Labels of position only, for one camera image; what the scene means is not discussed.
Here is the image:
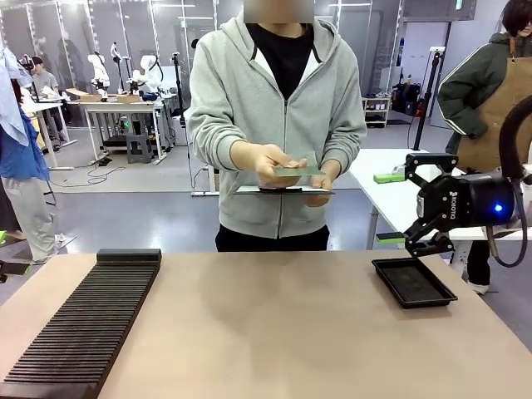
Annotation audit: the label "black right arm hose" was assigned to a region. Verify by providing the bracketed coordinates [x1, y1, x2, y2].
[485, 99, 532, 268]

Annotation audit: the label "white shoe shelf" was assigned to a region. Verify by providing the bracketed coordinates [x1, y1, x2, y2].
[360, 96, 392, 128]

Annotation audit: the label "black tripod pole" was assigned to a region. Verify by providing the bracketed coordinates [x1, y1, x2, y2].
[411, 46, 446, 151]

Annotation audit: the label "person's right hand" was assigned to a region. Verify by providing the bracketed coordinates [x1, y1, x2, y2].
[254, 144, 307, 187]

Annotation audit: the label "black equipment cases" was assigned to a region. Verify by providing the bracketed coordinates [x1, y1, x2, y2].
[392, 81, 424, 116]

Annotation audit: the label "person in brown apron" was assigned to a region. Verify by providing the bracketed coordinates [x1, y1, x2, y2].
[436, 0, 532, 297]

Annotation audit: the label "black plastic tray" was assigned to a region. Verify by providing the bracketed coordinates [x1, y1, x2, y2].
[370, 257, 459, 311]

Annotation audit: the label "white background desk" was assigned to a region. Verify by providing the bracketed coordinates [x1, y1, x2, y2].
[19, 101, 78, 171]

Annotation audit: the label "black slotted PCB rack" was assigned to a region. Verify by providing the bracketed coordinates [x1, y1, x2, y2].
[0, 248, 163, 397]

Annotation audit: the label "person's left hand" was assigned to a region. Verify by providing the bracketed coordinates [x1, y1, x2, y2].
[305, 160, 340, 208]

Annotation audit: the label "person in grey hoodie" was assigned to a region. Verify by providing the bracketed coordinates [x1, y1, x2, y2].
[186, 10, 368, 253]

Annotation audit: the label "person in blue shirt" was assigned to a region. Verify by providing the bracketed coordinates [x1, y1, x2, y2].
[0, 45, 67, 264]

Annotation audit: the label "person's left forearm grey sleeve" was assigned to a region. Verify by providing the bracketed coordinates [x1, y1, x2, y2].
[327, 132, 367, 178]

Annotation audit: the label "cable on floor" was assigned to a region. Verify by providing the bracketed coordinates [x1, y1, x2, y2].
[62, 155, 126, 187]

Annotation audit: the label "black background camera tripod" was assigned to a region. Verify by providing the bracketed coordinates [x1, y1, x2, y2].
[170, 52, 189, 128]

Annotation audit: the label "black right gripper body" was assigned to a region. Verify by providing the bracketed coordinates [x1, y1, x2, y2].
[416, 172, 521, 229]

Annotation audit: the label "white background workbench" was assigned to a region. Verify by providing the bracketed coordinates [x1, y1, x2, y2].
[78, 99, 170, 164]

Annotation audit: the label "grey step stool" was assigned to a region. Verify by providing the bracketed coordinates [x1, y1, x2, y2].
[126, 132, 153, 165]

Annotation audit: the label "person's right forearm grey sleeve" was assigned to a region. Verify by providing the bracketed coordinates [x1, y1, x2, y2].
[187, 122, 262, 172]

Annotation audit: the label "white side table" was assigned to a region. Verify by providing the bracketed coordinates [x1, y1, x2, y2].
[347, 147, 532, 272]

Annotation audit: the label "green PCB board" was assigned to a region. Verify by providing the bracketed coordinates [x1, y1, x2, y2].
[273, 164, 328, 179]

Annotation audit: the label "seated person in grey shirt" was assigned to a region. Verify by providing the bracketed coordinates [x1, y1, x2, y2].
[30, 56, 70, 143]

